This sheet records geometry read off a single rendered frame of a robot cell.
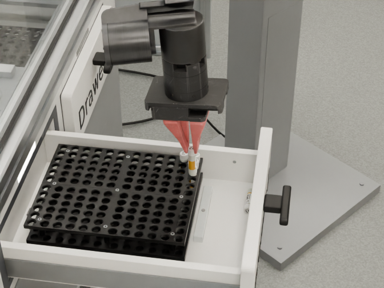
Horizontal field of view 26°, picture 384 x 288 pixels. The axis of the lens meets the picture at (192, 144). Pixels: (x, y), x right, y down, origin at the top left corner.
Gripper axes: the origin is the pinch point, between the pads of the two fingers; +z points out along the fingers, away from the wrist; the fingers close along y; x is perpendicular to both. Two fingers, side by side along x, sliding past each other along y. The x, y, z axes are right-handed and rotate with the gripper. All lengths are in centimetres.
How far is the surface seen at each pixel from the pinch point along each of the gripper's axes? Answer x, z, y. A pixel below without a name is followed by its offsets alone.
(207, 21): 169, 73, -30
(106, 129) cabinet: 40, 27, -26
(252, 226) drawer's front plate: -8.7, 6.0, 9.4
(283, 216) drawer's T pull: -4.6, 7.7, 13.0
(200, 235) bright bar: -3.7, 13.1, 1.1
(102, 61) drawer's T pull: 27.7, 4.0, -20.9
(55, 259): -14.8, 8.9, -16.3
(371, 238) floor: 88, 96, 29
